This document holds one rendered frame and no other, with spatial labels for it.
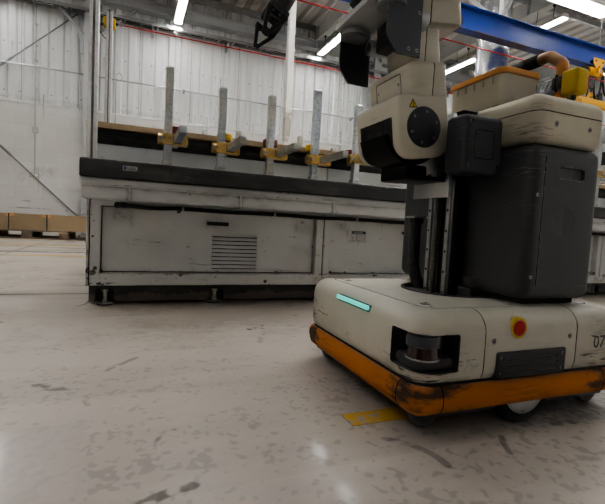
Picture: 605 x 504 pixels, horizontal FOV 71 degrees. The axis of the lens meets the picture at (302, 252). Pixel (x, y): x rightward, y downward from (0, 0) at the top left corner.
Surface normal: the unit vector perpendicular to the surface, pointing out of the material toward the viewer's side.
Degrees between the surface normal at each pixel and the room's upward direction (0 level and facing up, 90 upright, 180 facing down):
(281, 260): 91
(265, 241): 90
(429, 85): 90
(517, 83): 92
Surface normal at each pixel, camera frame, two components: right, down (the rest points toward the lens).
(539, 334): 0.36, 0.08
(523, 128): -0.93, -0.02
